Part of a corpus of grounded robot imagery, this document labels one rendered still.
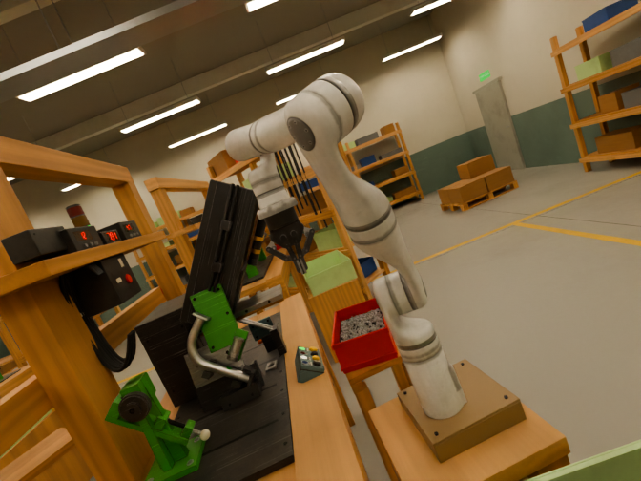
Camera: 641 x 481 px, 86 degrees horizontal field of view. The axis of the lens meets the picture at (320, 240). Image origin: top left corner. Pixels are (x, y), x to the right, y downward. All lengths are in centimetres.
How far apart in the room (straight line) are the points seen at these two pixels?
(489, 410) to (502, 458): 8
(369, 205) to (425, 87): 1053
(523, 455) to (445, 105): 1062
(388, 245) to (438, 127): 1038
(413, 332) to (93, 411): 87
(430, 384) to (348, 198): 46
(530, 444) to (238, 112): 1011
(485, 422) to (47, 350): 107
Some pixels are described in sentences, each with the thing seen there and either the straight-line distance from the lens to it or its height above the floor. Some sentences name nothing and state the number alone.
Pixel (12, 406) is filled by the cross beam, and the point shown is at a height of 126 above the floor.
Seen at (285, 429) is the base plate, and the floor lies 90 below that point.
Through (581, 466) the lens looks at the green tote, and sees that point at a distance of 69.
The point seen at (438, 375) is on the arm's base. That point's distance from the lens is 83.
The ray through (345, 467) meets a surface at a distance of 87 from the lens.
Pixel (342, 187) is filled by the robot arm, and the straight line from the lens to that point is 55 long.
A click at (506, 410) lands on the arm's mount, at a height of 89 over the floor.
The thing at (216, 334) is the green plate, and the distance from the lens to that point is 128.
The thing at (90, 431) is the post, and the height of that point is 108.
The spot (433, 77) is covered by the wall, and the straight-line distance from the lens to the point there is 1121.
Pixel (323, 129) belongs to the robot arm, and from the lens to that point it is 50.
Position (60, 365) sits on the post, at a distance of 117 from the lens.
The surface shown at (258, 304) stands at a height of 112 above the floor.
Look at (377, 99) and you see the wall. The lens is 1062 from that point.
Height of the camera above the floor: 147
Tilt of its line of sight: 9 degrees down
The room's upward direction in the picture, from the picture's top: 22 degrees counter-clockwise
